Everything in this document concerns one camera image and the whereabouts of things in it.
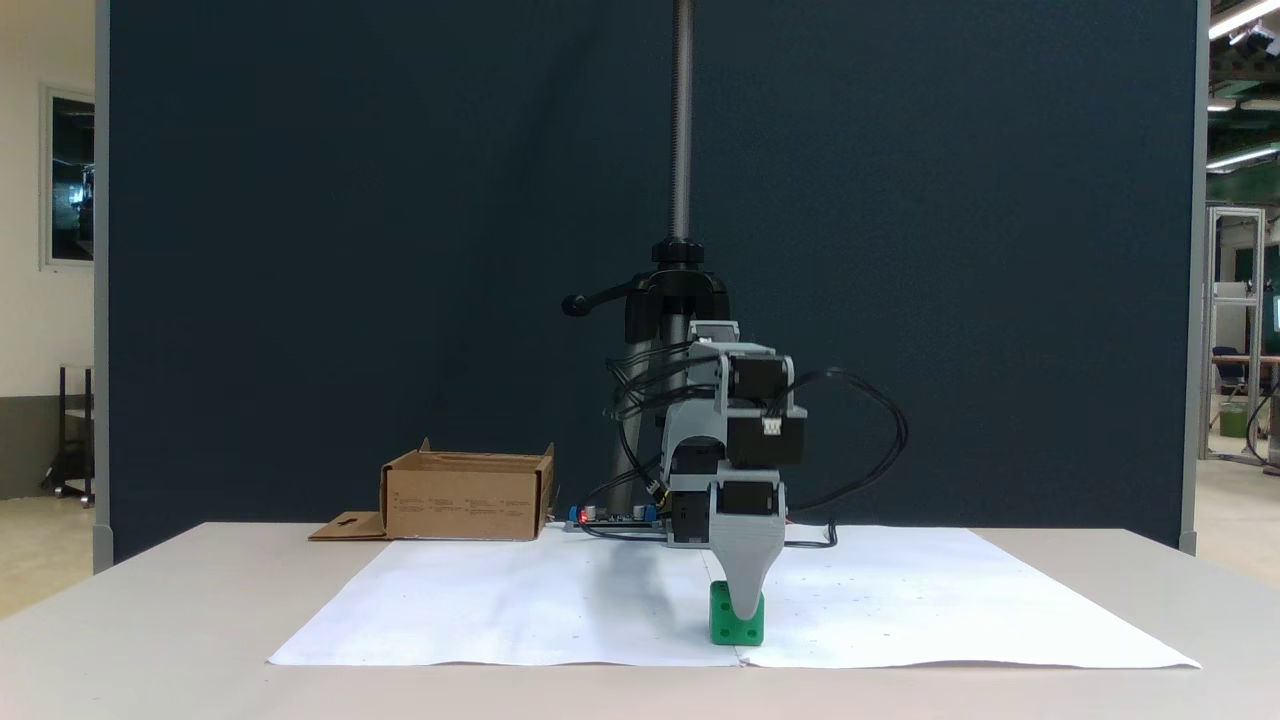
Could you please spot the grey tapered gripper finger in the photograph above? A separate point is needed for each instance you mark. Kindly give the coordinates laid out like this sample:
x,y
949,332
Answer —
x,y
747,560

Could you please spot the green die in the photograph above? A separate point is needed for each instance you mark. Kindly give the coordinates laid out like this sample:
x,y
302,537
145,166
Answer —
x,y
722,625

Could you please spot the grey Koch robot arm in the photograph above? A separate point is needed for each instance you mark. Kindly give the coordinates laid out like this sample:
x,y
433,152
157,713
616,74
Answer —
x,y
700,420

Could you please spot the green waste bin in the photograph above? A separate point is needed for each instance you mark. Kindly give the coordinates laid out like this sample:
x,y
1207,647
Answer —
x,y
1233,420

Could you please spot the blue circuit board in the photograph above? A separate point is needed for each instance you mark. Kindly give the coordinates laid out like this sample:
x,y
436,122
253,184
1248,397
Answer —
x,y
610,519

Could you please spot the white paper sheet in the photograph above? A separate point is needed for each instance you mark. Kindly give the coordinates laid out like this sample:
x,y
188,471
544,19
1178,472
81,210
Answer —
x,y
950,600
500,600

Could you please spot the brown cardboard box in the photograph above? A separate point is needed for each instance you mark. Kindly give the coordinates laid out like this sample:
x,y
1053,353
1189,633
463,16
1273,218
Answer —
x,y
460,505

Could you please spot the dark blue partition panel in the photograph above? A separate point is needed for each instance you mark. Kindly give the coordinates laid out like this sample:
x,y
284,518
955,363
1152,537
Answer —
x,y
350,250

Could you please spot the ceiling light strip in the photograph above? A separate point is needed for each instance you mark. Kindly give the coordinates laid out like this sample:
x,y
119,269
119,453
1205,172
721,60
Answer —
x,y
1240,157
1240,18

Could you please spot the black wheeled cart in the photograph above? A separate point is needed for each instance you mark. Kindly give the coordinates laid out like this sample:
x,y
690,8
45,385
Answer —
x,y
75,440

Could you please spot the white framed window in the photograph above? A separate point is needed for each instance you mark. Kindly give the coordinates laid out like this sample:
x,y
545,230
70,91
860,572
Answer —
x,y
72,180

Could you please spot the black camera tripod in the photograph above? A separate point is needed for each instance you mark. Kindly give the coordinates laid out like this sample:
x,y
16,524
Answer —
x,y
681,280

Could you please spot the aluminium profile frame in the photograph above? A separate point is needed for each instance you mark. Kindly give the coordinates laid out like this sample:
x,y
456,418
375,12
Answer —
x,y
1212,330

